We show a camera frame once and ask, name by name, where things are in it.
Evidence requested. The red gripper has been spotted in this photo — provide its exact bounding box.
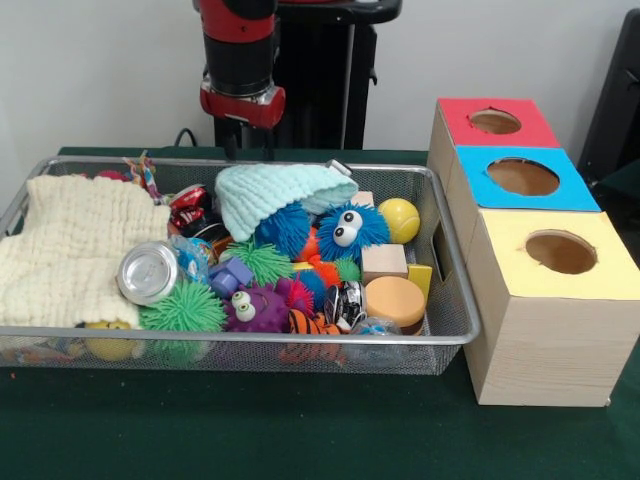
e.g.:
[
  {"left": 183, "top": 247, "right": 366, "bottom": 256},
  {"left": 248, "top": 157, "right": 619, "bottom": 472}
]
[{"left": 199, "top": 83, "right": 287, "bottom": 161}]

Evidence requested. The red black packet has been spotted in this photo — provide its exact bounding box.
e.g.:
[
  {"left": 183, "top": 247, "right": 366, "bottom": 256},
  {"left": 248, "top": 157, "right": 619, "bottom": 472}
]
[{"left": 168, "top": 185, "right": 216, "bottom": 238}]

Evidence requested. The clear mesh bin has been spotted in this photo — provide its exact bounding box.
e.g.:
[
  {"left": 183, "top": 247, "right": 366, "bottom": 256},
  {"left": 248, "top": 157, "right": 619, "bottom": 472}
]
[{"left": 0, "top": 155, "right": 481, "bottom": 376}]

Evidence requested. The wooden box with three holes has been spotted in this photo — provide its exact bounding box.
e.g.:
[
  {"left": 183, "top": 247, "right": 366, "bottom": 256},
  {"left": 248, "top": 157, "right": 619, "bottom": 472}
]
[{"left": 427, "top": 97, "right": 640, "bottom": 408}]

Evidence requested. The mint green knit cloth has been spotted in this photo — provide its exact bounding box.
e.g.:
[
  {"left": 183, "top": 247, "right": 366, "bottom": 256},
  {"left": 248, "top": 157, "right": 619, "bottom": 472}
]
[{"left": 214, "top": 163, "right": 359, "bottom": 243}]

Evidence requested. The small green spiky ball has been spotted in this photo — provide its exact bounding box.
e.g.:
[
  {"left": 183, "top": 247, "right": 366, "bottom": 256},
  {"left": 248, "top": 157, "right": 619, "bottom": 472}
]
[{"left": 225, "top": 240, "right": 296, "bottom": 286}]

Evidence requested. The blue fuzzy ball with eyes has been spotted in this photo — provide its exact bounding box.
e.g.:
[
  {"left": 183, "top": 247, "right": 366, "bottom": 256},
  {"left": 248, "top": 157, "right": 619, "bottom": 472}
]
[{"left": 316, "top": 203, "right": 391, "bottom": 263}]

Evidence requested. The silver can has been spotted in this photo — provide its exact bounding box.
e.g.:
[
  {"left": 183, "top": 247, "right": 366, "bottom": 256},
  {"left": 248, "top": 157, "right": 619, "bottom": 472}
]
[{"left": 116, "top": 241, "right": 181, "bottom": 306}]

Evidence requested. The yellow ball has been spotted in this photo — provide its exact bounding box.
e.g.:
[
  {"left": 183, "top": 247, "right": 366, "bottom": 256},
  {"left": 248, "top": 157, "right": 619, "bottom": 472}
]
[{"left": 377, "top": 197, "right": 422, "bottom": 245}]

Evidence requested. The purple spiky ball with eyes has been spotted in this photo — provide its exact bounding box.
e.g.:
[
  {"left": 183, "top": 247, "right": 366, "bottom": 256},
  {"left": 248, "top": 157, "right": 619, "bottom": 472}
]
[{"left": 222, "top": 283, "right": 293, "bottom": 334}]

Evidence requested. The wooden cube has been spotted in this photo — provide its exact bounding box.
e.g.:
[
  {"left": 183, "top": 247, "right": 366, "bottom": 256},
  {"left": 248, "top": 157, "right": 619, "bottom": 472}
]
[{"left": 361, "top": 244, "right": 409, "bottom": 285}]

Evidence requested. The large green spiky ball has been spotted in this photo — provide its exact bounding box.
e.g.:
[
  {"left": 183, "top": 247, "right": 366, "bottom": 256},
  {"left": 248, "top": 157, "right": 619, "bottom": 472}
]
[{"left": 138, "top": 280, "right": 227, "bottom": 336}]

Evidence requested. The orange tiger striped toy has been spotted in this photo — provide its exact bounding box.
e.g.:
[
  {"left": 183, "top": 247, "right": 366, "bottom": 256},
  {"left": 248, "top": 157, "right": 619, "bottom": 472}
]
[{"left": 288, "top": 308, "right": 343, "bottom": 337}]

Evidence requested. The cream waffle cloth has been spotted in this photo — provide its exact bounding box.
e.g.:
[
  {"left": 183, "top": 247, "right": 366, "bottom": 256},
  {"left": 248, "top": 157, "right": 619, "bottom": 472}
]
[{"left": 0, "top": 175, "right": 171, "bottom": 329}]

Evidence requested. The round wooden disc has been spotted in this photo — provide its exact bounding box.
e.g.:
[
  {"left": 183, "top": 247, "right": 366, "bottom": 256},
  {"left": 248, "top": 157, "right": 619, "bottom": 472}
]
[{"left": 364, "top": 276, "right": 427, "bottom": 334}]

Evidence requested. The yellow block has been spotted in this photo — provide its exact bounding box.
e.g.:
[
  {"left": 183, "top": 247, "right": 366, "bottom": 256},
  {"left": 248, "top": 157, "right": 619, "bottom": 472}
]
[{"left": 406, "top": 264, "right": 433, "bottom": 301}]

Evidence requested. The black chair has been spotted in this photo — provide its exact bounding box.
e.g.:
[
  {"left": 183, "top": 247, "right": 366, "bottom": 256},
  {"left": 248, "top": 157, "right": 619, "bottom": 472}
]
[{"left": 580, "top": 10, "right": 640, "bottom": 186}]

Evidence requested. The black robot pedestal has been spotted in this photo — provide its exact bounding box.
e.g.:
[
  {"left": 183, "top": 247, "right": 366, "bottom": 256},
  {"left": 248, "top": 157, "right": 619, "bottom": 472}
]
[{"left": 205, "top": 0, "right": 403, "bottom": 151}]

